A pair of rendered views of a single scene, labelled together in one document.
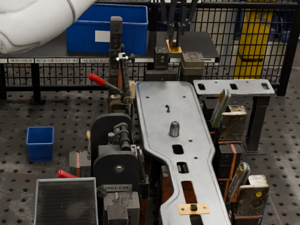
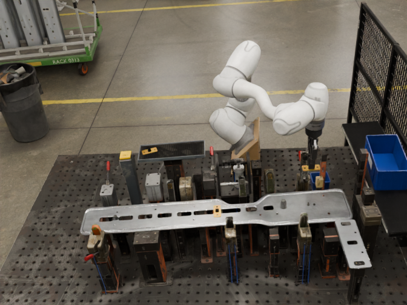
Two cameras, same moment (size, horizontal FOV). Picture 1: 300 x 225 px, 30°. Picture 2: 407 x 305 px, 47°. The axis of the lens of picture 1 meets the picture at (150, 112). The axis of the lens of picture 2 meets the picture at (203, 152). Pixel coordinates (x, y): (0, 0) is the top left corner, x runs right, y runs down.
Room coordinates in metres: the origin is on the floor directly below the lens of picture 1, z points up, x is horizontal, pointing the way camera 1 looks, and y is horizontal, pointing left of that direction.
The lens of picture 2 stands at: (1.45, -1.81, 2.71)
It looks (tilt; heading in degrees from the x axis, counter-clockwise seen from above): 38 degrees down; 103
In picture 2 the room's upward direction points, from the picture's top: 7 degrees counter-clockwise
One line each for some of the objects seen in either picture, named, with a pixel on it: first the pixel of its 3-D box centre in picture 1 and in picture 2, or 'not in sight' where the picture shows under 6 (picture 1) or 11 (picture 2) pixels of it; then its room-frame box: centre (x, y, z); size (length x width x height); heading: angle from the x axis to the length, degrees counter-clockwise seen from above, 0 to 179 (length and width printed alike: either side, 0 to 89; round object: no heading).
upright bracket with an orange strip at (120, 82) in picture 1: (119, 107); (321, 190); (1.64, 0.11, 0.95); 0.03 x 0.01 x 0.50; 9
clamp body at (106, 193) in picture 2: not in sight; (113, 212); (0.49, -0.07, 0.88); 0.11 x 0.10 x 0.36; 99
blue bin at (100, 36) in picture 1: (107, 28); (386, 161); (1.96, 0.19, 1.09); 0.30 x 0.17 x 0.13; 94
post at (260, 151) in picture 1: (256, 120); (355, 284); (1.77, -0.41, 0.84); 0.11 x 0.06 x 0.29; 99
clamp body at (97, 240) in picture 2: not in sight; (104, 262); (0.55, -0.42, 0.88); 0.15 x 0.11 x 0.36; 99
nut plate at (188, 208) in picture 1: (193, 207); (217, 210); (1.10, -0.14, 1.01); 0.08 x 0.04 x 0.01; 99
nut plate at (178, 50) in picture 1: (173, 44); (311, 167); (1.56, -0.06, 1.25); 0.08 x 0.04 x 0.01; 10
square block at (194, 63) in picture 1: (188, 96); (366, 236); (1.85, -0.14, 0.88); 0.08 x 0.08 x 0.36; 9
